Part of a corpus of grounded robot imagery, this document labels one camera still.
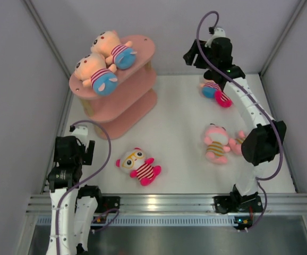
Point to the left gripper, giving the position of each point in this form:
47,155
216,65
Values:
87,156

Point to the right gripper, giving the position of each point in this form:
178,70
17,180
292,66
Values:
189,56

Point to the black-haired boy doll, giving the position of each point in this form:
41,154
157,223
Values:
209,89

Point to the peach pig toy blue shorts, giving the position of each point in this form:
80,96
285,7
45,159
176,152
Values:
109,45

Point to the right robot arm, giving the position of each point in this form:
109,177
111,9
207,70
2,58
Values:
225,83

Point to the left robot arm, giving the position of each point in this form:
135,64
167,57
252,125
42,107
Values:
73,205

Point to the pink wooden shelf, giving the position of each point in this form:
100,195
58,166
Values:
133,98

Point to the white panda toy yellow glasses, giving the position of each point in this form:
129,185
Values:
136,163

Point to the pink frog toy striped shirt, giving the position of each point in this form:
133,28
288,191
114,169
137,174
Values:
216,139

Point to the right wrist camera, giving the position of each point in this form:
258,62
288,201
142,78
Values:
218,33

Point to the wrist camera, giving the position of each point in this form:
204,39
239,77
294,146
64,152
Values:
79,131
218,33

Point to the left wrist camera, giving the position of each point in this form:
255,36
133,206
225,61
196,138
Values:
79,131

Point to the white slotted cable duct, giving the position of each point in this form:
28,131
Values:
126,220

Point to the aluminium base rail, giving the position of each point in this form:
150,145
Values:
277,203

